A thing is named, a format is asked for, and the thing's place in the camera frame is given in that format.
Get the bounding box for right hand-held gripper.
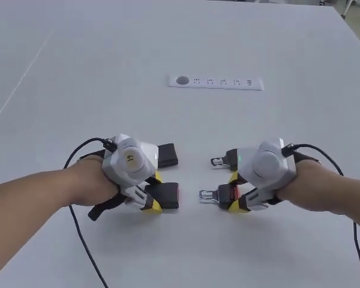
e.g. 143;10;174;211
227;137;297;213

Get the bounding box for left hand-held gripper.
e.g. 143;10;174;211
101;133;165;215

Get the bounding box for black seat belt buckle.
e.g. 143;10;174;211
143;182;181;210
157;143;179;169

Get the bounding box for metal seat belt tongue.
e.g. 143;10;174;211
210;148;240;171
199;184;240;208

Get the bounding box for person's right forearm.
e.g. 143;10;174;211
314;173;360;226

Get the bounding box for person's left forearm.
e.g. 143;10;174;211
0;167;82;225

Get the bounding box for person's right hand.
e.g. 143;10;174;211
274;151;322;208

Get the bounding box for person's left hand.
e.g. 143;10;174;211
76;151;131;222

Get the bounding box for white power strip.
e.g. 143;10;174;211
167;74;265;91

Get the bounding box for office chair base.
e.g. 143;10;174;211
338;0;360;22

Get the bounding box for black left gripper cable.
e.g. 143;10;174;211
63;137;118;288

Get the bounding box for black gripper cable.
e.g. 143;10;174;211
63;137;118;288
283;143;360;288

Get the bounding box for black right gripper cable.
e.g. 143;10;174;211
283;143;360;288

